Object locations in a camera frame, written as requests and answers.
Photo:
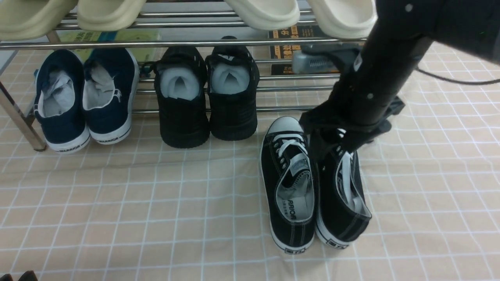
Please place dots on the navy canvas shoe left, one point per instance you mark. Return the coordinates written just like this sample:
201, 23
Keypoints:
58, 103

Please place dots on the black yellow printed box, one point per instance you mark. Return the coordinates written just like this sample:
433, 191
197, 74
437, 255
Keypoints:
286, 51

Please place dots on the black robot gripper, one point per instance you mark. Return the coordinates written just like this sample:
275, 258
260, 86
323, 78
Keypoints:
370, 78

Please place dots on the black mesh sneaker right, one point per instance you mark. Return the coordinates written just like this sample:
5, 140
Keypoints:
233, 77

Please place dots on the cream slipper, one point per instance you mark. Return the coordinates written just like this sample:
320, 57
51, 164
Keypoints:
344, 19
266, 14

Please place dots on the black canvas lace shoe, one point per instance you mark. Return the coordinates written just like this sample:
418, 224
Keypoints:
288, 177
342, 214

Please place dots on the silver metal shoe rack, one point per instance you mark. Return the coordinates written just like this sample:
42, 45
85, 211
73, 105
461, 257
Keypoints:
24, 119

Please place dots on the black mesh sneaker left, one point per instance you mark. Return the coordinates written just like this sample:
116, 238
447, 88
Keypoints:
180, 78

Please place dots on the green yellow book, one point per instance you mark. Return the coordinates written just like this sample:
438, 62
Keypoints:
141, 54

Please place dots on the navy canvas shoe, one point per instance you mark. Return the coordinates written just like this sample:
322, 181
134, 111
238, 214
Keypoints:
111, 77
58, 103

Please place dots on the navy canvas shoe right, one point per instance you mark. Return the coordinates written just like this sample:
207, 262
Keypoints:
111, 77

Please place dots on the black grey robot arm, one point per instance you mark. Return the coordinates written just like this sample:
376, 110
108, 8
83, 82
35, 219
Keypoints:
471, 26

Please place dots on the black mesh sneaker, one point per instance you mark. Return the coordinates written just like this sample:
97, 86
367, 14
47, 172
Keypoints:
180, 78
233, 77

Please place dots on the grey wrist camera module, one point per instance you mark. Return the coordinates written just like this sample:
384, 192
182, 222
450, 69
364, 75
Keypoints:
316, 61

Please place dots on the dark brown object corner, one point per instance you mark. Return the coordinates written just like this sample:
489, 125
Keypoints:
26, 276

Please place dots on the cream slipper far right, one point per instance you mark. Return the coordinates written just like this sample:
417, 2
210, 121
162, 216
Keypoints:
344, 19

